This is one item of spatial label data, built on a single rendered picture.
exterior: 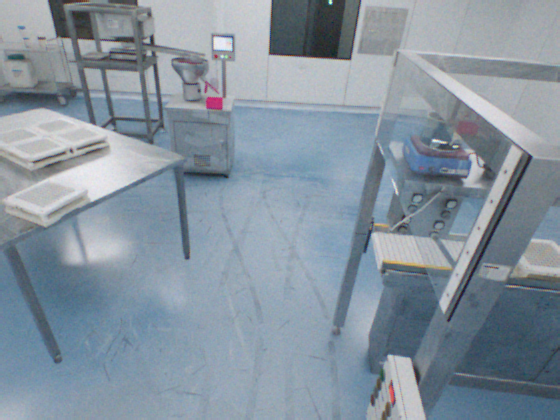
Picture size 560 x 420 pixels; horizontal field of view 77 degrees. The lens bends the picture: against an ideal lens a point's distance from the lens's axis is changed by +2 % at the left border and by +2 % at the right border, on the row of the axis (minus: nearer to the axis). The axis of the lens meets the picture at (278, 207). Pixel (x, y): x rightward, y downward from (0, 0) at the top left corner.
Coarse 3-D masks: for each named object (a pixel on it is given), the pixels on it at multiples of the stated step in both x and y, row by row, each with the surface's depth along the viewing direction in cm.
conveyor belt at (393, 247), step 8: (376, 232) 171; (376, 240) 166; (384, 240) 166; (392, 240) 166; (400, 240) 167; (408, 240) 167; (376, 248) 162; (384, 248) 161; (392, 248) 161; (400, 248) 161; (408, 248) 162; (416, 248) 162; (376, 256) 158; (384, 256) 156; (392, 256) 156; (400, 256) 157; (408, 256) 157; (416, 256) 157
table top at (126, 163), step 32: (0, 128) 241; (96, 128) 253; (0, 160) 202; (64, 160) 207; (96, 160) 210; (128, 160) 213; (160, 160) 217; (0, 192) 174; (96, 192) 180; (0, 224) 152; (32, 224) 154
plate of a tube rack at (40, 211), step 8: (64, 184) 171; (72, 192) 165; (80, 192) 166; (8, 200) 156; (16, 200) 156; (48, 200) 158; (56, 200) 158; (64, 200) 159; (72, 200) 162; (24, 208) 152; (32, 208) 152; (40, 208) 152; (48, 208) 153; (56, 208) 155; (40, 216) 150
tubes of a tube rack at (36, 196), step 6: (42, 186) 166; (48, 186) 167; (54, 186) 167; (30, 192) 161; (36, 192) 161; (42, 192) 162; (48, 192) 162; (54, 192) 163; (60, 192) 164; (30, 198) 157; (36, 198) 157; (42, 198) 157; (48, 198) 158
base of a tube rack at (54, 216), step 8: (80, 200) 168; (88, 200) 170; (16, 208) 159; (64, 208) 161; (72, 208) 163; (24, 216) 155; (32, 216) 155; (48, 216) 156; (56, 216) 156; (40, 224) 153; (48, 224) 153
